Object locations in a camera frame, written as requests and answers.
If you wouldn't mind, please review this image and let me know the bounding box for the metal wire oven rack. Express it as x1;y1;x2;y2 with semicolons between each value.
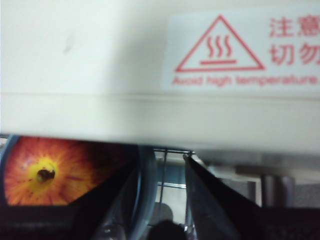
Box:
152;147;198;240

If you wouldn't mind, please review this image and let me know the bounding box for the red yellow apple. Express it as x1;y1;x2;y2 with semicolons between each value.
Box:
3;136;137;207

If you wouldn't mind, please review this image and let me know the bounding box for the white red heat warning sticker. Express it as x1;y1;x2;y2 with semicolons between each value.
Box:
161;7;320;92

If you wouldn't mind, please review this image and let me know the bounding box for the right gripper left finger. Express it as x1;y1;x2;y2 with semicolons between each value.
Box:
0;162;140;240

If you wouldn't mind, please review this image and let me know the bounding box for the cream toaster oven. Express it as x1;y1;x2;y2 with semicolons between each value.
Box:
0;0;320;208

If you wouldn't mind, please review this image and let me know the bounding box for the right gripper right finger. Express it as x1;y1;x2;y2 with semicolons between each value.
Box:
183;152;320;240

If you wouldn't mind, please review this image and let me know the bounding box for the blue ribbed bowl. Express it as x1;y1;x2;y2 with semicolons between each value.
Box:
0;134;157;240

